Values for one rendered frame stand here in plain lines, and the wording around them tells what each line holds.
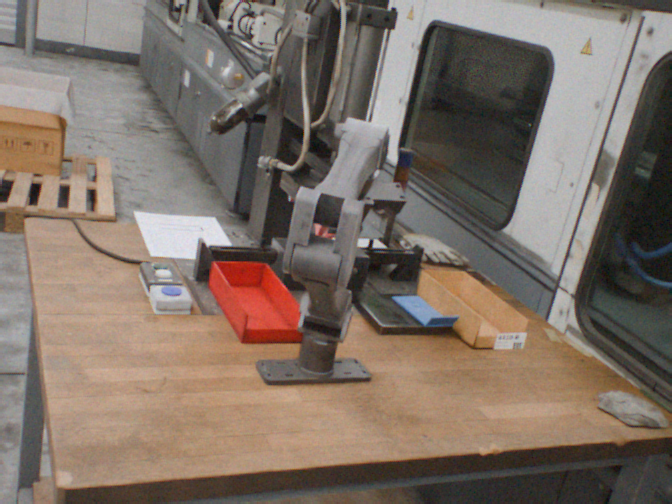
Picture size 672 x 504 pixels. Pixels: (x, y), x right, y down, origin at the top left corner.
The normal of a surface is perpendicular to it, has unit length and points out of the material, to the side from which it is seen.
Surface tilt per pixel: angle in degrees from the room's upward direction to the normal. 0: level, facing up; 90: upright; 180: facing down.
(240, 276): 90
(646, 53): 90
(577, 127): 90
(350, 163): 19
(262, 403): 0
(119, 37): 90
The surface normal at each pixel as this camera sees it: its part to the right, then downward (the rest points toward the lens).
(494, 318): -0.90, -0.04
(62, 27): 0.33, 0.37
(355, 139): 0.11, -0.78
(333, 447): 0.19, -0.93
